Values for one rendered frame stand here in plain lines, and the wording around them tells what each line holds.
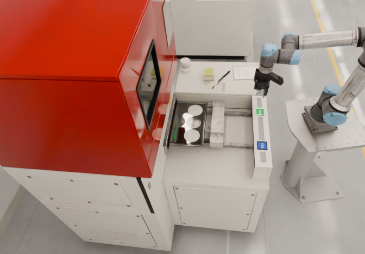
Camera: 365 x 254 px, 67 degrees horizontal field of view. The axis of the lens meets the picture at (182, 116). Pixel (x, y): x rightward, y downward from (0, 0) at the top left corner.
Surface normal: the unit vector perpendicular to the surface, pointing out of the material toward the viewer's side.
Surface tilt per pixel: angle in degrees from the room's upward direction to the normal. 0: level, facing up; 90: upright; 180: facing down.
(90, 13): 0
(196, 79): 0
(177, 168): 0
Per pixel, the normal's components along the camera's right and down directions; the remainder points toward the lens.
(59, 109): -0.13, 0.76
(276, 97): -0.08, -0.65
